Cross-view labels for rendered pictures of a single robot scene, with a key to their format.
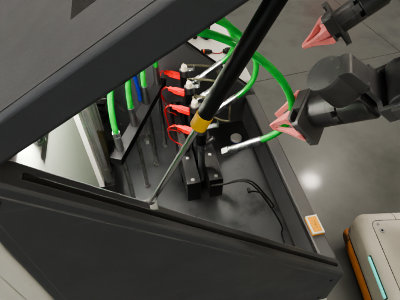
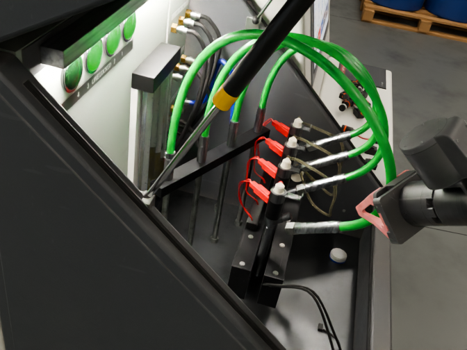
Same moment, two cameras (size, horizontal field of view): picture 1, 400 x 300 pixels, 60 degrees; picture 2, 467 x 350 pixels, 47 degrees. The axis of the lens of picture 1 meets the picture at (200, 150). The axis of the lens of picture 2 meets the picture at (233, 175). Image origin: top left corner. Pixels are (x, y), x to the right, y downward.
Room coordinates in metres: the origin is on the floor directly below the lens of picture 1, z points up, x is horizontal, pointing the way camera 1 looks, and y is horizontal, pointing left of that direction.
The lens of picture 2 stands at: (-0.14, -0.16, 1.70)
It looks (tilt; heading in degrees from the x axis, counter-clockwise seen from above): 36 degrees down; 18
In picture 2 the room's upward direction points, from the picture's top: 10 degrees clockwise
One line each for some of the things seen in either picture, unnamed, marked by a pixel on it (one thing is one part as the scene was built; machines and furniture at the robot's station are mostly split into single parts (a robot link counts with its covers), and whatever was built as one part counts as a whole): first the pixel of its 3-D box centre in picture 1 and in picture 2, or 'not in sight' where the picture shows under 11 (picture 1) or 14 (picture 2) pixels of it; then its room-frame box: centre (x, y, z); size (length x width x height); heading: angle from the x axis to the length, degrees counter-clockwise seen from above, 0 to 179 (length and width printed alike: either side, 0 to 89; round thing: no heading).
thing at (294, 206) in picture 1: (277, 177); (368, 326); (0.64, -0.24, 0.87); 0.62 x 0.04 x 0.16; 11
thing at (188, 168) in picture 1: (193, 153); (266, 242); (0.71, 0.02, 0.91); 0.34 x 0.10 x 0.15; 11
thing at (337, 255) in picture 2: (236, 138); (338, 255); (0.84, -0.13, 0.84); 0.04 x 0.04 x 0.01
